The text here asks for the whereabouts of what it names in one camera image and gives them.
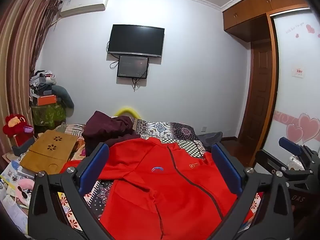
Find dark blue cushion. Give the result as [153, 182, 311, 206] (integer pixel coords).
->
[199, 131, 223, 151]

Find orange box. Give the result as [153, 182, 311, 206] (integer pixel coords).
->
[37, 94, 57, 106]

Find patchwork bed sheet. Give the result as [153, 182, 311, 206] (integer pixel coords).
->
[57, 117, 264, 233]

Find green patterned cloth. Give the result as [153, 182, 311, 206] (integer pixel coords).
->
[31, 103, 67, 128]

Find wooden wardrobe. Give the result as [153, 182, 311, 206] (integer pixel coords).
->
[222, 0, 320, 153]

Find white plastic item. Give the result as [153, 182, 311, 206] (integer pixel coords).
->
[287, 155, 304, 171]

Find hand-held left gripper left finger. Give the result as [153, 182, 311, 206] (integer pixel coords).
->
[27, 142, 113, 240]

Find brown wooden door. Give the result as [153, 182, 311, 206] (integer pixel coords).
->
[237, 42, 273, 143]

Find yellow hoop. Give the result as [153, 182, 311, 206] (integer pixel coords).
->
[114, 106, 142, 118]

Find pile of clothes and boxes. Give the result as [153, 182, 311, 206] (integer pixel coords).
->
[29, 69, 59, 98]

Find white air conditioner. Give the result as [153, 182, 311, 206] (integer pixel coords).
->
[60, 0, 110, 18]

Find maroon garment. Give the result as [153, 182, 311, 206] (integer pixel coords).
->
[82, 110, 142, 155]

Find grey neck pillow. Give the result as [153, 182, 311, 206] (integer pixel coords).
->
[51, 85, 75, 111]

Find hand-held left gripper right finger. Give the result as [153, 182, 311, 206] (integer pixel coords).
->
[210, 142, 295, 240]

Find black wall television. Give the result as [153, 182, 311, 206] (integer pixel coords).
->
[107, 24, 165, 58]

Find white heart sticker sliding door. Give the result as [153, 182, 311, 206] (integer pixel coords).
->
[262, 12, 320, 153]

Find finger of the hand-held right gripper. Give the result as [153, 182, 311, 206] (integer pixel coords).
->
[278, 137, 320, 174]
[255, 149, 290, 180]

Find black hanging cable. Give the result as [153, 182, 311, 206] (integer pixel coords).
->
[131, 77, 148, 92]

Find small black wall monitor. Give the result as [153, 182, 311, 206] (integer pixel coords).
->
[117, 55, 150, 78]

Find pile of papers and books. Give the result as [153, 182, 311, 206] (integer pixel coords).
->
[0, 152, 36, 232]

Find brown striped curtain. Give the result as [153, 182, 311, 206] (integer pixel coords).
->
[0, 0, 62, 155]

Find red plush toy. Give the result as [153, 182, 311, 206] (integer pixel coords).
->
[3, 114, 34, 138]

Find wooden lap desk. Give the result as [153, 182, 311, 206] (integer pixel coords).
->
[19, 129, 79, 176]

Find red zip jacket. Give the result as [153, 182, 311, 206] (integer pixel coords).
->
[59, 137, 265, 240]

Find pink plush toy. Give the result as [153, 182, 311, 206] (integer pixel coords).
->
[16, 178, 35, 198]

